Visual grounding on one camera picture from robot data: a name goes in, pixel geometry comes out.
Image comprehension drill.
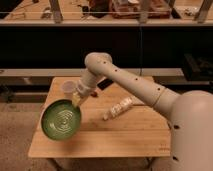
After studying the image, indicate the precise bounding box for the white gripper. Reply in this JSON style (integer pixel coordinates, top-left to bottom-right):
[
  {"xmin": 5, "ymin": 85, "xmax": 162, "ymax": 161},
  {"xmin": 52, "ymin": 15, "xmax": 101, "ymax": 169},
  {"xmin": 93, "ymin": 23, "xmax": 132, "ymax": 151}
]
[{"xmin": 71, "ymin": 80, "xmax": 96, "ymax": 107}]

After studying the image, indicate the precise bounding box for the green ceramic bowl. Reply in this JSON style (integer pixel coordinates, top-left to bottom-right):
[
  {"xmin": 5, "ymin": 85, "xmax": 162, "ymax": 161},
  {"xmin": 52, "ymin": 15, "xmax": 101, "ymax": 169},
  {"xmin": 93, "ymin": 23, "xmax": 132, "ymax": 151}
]
[{"xmin": 41, "ymin": 99, "xmax": 81, "ymax": 141}]

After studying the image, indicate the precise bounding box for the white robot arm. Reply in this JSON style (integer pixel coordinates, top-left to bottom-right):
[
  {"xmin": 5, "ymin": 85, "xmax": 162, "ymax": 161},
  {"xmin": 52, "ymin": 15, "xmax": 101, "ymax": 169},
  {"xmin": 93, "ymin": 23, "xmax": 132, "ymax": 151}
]
[{"xmin": 72, "ymin": 52, "xmax": 213, "ymax": 171}]

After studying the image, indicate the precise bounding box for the red small object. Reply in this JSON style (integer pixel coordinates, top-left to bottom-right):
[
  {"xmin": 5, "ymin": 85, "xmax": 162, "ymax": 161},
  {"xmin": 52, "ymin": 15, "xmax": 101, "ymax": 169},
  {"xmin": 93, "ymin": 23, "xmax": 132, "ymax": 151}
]
[{"xmin": 90, "ymin": 91, "xmax": 98, "ymax": 98}]

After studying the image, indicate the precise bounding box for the black rectangular device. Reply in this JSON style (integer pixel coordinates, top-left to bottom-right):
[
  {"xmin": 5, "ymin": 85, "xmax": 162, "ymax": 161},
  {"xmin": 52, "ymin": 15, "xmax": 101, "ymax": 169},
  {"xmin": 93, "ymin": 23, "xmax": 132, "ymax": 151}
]
[{"xmin": 97, "ymin": 79, "xmax": 113, "ymax": 90}]

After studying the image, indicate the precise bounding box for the wooden table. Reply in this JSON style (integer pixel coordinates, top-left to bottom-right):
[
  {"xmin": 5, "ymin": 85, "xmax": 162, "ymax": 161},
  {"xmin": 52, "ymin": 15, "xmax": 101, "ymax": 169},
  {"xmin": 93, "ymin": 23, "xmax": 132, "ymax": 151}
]
[{"xmin": 28, "ymin": 84, "xmax": 170, "ymax": 158}]

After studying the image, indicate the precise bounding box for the long workbench shelf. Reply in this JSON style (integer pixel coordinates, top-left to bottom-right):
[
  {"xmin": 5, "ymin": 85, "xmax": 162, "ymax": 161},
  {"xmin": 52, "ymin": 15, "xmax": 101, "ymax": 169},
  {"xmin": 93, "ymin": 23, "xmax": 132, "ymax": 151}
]
[{"xmin": 0, "ymin": 0, "xmax": 213, "ymax": 27}]

